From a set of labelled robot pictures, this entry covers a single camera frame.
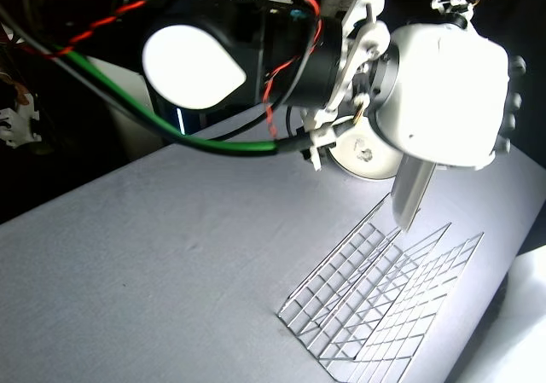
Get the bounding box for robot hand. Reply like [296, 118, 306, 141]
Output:
[374, 22, 529, 171]

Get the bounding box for white panel with lit edge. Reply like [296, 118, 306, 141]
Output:
[84, 56, 189, 162]

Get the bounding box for grey table cloth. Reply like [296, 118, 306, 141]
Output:
[0, 101, 546, 383]

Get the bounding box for red black twisted cable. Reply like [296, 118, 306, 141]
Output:
[20, 0, 324, 140]

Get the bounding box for white wire dish rack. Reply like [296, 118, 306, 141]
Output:
[276, 193, 485, 382]

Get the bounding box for green cable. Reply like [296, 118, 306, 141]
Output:
[53, 45, 308, 159]

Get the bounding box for dark grey cable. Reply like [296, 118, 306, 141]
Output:
[0, 3, 193, 145]

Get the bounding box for white jagged plastic bracket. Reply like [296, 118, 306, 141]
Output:
[0, 95, 43, 149]

